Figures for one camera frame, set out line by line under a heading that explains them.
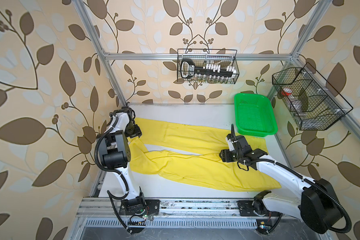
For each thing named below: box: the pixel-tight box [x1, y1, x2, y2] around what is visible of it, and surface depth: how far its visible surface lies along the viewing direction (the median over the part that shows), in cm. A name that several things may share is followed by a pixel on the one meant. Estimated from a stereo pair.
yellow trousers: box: [129, 118, 281, 191], surface depth 91 cm
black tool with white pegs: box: [180, 58, 236, 79], surface depth 85 cm
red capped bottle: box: [281, 87, 293, 96], surface depth 84 cm
